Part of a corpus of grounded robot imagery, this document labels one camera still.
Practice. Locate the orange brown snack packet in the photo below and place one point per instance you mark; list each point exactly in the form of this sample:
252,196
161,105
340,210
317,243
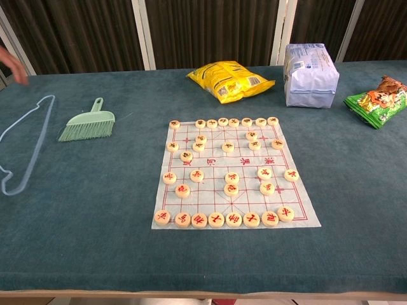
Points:
391,84

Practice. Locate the Chinese chess board sheet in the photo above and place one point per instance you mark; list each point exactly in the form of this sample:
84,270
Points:
219,165

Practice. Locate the green snack packet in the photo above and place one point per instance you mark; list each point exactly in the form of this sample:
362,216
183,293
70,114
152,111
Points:
376,108

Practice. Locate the mint green hand brush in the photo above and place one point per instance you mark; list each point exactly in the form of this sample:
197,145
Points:
89,125

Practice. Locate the white frame post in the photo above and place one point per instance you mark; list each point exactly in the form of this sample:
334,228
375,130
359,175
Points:
349,28
143,31
284,28

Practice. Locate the yellow snack bag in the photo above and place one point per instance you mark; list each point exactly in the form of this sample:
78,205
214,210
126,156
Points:
229,79

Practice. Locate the pale blue tissue pack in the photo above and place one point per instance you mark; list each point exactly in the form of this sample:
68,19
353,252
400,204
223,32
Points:
310,76

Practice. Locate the dark brown curtain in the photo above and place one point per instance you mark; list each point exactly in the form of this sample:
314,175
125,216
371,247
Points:
206,31

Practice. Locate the red-lettered wooden chess piece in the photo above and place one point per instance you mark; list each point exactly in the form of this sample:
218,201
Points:
197,175
291,175
267,188
285,213
231,189
252,219
216,220
264,173
270,218
234,220
169,178
162,216
182,190
232,178
182,220
199,220

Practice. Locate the bare human hand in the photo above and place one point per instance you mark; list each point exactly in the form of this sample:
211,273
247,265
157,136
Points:
14,65

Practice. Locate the slanted white frame bar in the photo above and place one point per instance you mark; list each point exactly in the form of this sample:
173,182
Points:
22,52

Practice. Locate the teal tablecloth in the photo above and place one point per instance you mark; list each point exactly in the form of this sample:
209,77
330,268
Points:
95,206

